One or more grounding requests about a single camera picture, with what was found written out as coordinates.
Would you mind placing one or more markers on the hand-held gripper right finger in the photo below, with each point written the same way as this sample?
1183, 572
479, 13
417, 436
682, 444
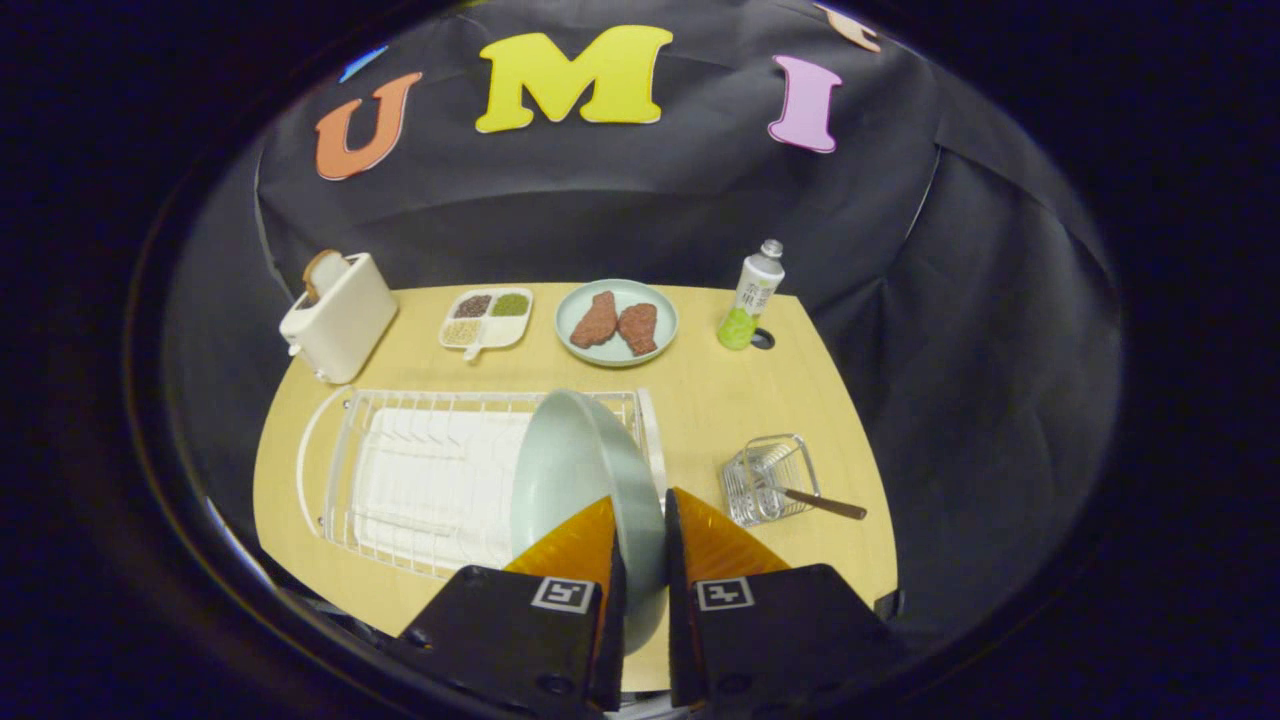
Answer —
680, 640

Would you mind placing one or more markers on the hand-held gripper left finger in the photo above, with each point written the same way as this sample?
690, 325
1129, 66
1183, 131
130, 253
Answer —
612, 650

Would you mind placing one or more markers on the pale green plate with meat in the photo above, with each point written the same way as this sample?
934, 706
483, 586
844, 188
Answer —
640, 292

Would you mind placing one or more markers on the red-brown meat piece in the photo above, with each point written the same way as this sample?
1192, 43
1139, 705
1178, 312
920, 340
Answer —
638, 328
595, 320

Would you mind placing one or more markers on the white divided seasoning tray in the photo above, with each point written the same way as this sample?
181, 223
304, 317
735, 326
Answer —
500, 332

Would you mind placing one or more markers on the green and white bottle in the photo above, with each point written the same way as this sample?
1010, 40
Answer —
755, 290

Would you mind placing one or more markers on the white toaster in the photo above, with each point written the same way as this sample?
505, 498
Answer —
345, 320

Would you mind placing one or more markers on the black backdrop cloth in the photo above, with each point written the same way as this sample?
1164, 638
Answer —
600, 200

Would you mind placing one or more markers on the brown toast slice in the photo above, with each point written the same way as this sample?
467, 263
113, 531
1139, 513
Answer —
320, 272

